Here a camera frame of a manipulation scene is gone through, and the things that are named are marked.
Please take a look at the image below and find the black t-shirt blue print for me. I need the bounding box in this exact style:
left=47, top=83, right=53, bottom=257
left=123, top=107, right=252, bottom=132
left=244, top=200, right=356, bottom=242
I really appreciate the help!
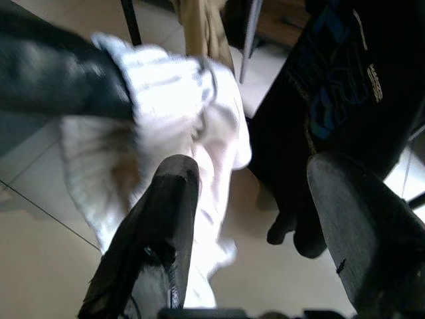
left=245, top=0, right=425, bottom=260

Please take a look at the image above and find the dark wooden sideboard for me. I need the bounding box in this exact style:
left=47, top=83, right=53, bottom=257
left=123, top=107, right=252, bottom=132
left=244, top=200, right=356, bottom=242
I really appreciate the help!
left=255, top=9, right=303, bottom=47

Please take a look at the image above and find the white knit garment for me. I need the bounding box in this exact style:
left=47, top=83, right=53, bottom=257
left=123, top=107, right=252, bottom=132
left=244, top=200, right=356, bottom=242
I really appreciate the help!
left=59, top=31, right=253, bottom=310

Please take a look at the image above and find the grey fabric ottoman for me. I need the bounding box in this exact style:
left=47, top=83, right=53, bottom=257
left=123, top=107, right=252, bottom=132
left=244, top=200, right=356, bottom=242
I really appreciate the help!
left=0, top=111, right=66, bottom=163

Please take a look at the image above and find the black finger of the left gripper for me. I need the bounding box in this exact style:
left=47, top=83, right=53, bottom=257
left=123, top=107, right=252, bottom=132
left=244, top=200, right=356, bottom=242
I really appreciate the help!
left=0, top=9, right=135, bottom=122

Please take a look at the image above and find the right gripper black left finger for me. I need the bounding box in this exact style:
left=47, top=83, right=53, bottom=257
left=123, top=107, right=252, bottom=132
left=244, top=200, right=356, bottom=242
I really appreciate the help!
left=78, top=154, right=202, bottom=318

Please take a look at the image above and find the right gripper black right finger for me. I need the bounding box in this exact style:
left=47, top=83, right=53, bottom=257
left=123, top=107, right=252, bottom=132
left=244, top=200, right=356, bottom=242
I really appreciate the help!
left=305, top=151, right=425, bottom=319

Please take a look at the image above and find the beige garment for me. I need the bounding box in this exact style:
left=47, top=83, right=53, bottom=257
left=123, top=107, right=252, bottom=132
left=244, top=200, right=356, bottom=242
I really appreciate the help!
left=177, top=0, right=236, bottom=76

